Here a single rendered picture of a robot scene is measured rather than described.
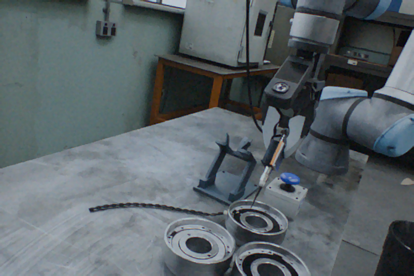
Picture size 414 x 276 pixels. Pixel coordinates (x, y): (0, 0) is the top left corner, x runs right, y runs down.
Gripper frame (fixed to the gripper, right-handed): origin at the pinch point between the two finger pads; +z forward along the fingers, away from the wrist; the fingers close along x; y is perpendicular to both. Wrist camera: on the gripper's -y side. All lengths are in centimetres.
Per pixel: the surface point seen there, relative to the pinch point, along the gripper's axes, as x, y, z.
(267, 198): -0.4, 1.1, 10.6
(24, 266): 16.8, -38.9, 13.0
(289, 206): -4.9, 1.3, 10.5
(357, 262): -24, 133, 93
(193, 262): -0.8, -27.0, 9.2
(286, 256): -9.8, -15.0, 10.0
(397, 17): 13, 324, -52
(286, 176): -2.3, 3.6, 5.7
